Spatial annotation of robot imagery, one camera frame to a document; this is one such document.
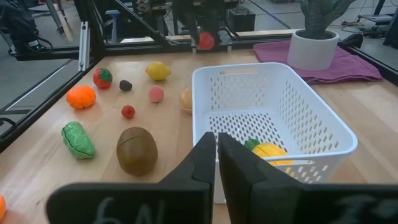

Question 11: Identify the tan toy potato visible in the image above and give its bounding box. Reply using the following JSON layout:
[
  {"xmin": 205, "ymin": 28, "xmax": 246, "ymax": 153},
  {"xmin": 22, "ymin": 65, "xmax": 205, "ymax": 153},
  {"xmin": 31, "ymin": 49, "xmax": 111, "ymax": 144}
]
[{"xmin": 179, "ymin": 87, "xmax": 193, "ymax": 114}]

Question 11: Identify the black box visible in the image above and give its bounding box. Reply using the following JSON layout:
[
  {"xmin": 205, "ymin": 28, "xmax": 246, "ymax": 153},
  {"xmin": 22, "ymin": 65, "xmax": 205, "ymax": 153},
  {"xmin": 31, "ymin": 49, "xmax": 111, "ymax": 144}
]
[{"xmin": 226, "ymin": 6, "xmax": 256, "ymax": 32}]

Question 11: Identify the silver aluminium bracket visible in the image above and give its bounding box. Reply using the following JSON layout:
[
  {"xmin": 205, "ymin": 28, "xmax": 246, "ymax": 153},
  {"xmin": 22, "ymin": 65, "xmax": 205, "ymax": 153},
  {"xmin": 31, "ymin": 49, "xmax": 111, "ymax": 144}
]
[{"xmin": 78, "ymin": 21, "xmax": 91, "ymax": 72}]

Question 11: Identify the smooth orange toy orange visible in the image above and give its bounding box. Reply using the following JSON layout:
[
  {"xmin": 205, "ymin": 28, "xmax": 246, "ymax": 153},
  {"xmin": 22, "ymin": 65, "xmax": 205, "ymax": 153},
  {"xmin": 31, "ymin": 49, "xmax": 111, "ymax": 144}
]
[{"xmin": 0, "ymin": 194, "xmax": 7, "ymax": 222}]

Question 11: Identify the green toy pea pod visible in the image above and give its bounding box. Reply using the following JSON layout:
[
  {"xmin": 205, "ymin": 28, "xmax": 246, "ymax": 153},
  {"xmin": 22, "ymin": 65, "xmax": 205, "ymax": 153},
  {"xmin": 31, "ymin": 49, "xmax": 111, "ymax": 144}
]
[{"xmin": 61, "ymin": 121, "xmax": 96, "ymax": 160}]

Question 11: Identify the red toy tomato green top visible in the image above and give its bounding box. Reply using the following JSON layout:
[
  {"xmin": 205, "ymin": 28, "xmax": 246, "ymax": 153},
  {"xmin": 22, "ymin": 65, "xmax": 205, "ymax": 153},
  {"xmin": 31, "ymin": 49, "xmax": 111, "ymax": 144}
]
[{"xmin": 93, "ymin": 68, "xmax": 113, "ymax": 89}]

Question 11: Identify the red round toy fruit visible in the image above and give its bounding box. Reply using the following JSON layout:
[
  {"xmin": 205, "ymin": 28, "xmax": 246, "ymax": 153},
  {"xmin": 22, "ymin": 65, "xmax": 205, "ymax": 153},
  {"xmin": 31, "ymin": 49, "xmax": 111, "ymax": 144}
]
[{"xmin": 198, "ymin": 31, "xmax": 215, "ymax": 51}]

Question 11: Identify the red plastic strawberry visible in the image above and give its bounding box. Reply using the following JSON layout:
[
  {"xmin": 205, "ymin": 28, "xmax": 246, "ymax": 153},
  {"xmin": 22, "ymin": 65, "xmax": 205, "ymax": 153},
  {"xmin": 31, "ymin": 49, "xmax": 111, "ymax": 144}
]
[{"xmin": 121, "ymin": 105, "xmax": 136, "ymax": 120}]

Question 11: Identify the yellow toy lemon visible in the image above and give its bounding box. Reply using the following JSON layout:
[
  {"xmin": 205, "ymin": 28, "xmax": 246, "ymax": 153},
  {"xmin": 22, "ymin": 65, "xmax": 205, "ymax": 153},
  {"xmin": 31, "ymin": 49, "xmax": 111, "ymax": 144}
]
[{"xmin": 145, "ymin": 61, "xmax": 172, "ymax": 82}]

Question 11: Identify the purple cloth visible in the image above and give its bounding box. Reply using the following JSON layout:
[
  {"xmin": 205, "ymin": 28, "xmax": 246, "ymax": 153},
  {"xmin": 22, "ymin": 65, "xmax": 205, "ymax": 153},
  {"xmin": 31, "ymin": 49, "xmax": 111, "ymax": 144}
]
[{"xmin": 252, "ymin": 41, "xmax": 384, "ymax": 85}]

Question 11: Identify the black table frame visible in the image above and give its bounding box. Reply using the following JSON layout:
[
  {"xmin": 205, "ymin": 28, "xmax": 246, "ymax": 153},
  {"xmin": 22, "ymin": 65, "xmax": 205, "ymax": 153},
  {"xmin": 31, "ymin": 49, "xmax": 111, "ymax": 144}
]
[{"xmin": 0, "ymin": 0, "xmax": 398, "ymax": 153}]

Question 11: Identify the white round plant pot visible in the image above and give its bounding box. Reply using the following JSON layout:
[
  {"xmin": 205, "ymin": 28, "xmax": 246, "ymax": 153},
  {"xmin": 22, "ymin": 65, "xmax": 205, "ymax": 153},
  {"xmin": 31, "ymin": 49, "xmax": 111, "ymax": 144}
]
[{"xmin": 287, "ymin": 29, "xmax": 340, "ymax": 72}]

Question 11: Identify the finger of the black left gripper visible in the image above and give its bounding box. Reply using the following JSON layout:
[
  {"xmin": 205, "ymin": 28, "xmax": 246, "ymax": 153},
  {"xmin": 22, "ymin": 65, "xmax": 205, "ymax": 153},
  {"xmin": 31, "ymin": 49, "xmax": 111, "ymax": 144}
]
[
  {"xmin": 213, "ymin": 26, "xmax": 223, "ymax": 46},
  {"xmin": 185, "ymin": 24, "xmax": 201, "ymax": 48}
]

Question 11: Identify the black bag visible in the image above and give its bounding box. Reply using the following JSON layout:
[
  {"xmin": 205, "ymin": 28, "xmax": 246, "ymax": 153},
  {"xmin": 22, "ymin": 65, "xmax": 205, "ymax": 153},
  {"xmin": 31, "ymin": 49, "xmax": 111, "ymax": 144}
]
[{"xmin": 0, "ymin": 2, "xmax": 53, "ymax": 57}]

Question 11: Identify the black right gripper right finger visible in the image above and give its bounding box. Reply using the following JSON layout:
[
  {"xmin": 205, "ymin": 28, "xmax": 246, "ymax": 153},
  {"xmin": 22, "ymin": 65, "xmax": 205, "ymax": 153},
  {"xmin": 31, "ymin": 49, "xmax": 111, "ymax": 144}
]
[{"xmin": 218, "ymin": 133, "xmax": 398, "ymax": 224}]

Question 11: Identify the yellow toy corn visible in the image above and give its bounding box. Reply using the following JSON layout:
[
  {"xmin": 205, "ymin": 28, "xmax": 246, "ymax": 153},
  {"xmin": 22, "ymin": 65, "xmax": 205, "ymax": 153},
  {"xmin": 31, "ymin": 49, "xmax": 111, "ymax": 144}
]
[{"xmin": 244, "ymin": 138, "xmax": 295, "ymax": 178}]

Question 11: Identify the white perforated plastic basket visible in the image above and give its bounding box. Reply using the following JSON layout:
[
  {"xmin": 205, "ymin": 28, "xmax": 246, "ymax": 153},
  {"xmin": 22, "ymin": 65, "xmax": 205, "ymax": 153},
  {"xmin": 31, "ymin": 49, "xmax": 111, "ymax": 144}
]
[{"xmin": 192, "ymin": 62, "xmax": 359, "ymax": 205}]

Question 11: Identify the bumpy orange toy tangerine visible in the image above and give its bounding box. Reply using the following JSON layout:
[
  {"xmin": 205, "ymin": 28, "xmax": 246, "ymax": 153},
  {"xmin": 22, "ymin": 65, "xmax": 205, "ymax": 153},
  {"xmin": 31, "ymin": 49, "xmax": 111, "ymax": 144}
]
[{"xmin": 66, "ymin": 85, "xmax": 96, "ymax": 110}]

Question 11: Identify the brown toy kiwi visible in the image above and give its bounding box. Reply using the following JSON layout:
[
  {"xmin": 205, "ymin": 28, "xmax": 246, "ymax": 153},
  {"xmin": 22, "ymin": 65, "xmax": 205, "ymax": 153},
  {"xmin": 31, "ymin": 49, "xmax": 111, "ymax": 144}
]
[{"xmin": 116, "ymin": 126, "xmax": 159, "ymax": 177}]

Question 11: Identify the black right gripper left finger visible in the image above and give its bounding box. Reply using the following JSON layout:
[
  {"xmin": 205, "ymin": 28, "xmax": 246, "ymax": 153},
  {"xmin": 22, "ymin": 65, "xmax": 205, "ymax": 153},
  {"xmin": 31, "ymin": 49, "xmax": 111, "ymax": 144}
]
[{"xmin": 46, "ymin": 132, "xmax": 216, "ymax": 224}]

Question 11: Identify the pink toy peach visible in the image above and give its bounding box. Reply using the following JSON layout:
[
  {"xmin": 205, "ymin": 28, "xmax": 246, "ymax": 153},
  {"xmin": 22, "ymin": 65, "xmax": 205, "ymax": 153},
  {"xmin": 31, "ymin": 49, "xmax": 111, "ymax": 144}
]
[{"xmin": 148, "ymin": 85, "xmax": 165, "ymax": 103}]

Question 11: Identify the green snake plant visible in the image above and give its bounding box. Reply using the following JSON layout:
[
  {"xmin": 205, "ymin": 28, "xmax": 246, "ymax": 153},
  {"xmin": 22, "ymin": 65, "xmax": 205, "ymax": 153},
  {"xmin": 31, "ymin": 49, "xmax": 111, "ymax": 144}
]
[{"xmin": 298, "ymin": 0, "xmax": 357, "ymax": 40}]

